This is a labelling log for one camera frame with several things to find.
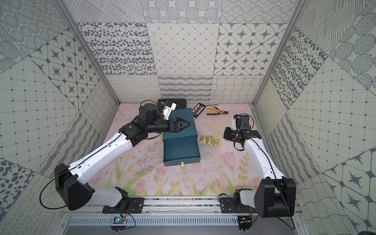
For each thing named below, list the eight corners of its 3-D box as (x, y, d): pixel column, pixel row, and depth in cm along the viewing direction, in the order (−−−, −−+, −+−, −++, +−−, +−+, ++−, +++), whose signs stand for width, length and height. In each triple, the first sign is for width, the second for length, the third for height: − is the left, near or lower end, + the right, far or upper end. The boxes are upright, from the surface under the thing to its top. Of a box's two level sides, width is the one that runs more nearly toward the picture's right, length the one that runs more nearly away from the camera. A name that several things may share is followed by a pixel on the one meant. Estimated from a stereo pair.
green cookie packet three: (205, 145, 98) (206, 143, 96) (205, 137, 103) (205, 134, 100) (215, 145, 98) (215, 143, 96) (214, 137, 103) (214, 134, 100)
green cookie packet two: (198, 143, 100) (198, 140, 97) (199, 136, 103) (199, 133, 101) (208, 144, 99) (208, 142, 97) (208, 137, 103) (209, 135, 100)
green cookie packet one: (211, 147, 98) (211, 144, 96) (210, 138, 103) (211, 136, 100) (219, 147, 98) (220, 144, 96) (218, 138, 103) (219, 136, 100)
